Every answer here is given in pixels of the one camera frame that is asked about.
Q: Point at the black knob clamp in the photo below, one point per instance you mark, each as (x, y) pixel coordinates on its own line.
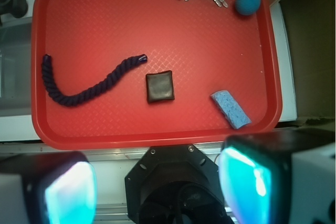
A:
(16, 8)

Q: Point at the black leather wallet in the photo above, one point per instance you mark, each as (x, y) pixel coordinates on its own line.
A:
(159, 86)

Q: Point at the blue ball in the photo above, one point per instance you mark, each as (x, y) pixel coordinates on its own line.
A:
(247, 7)

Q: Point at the red plastic tray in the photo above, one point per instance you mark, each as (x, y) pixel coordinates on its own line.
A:
(207, 48)

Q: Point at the blue sponge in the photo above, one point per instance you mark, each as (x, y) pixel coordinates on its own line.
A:
(231, 109)

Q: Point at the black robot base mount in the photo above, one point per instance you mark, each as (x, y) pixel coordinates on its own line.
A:
(175, 184)

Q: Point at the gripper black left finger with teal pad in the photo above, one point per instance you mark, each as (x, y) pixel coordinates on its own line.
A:
(48, 188)

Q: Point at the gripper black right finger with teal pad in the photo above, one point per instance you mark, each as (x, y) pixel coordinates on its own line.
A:
(283, 176)

